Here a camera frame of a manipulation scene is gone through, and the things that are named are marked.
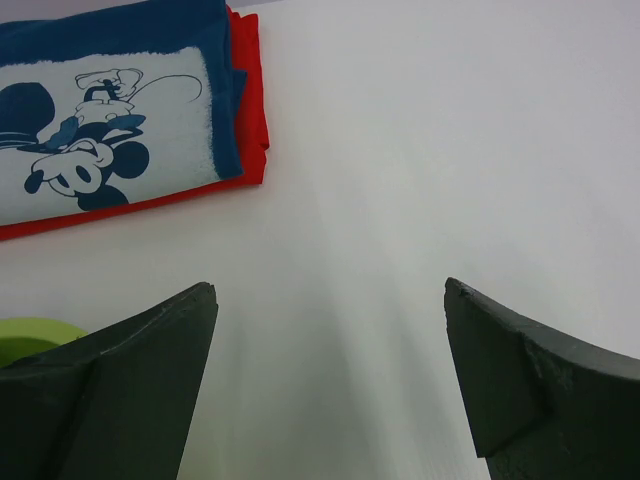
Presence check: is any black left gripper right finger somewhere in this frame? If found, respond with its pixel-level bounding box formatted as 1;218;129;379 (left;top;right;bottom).
444;278;639;480

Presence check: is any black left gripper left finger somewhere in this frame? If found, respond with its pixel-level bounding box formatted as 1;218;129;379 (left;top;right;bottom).
1;282;218;479

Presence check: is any lime green plastic basket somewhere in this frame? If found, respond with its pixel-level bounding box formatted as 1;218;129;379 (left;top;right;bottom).
0;317;88;367

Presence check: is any folded navy cartoon t-shirt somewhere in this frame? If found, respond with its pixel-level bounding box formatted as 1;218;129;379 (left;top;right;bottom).
1;1;245;225

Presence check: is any folded red t-shirt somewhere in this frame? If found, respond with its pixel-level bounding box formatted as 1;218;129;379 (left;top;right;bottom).
1;9;270;240

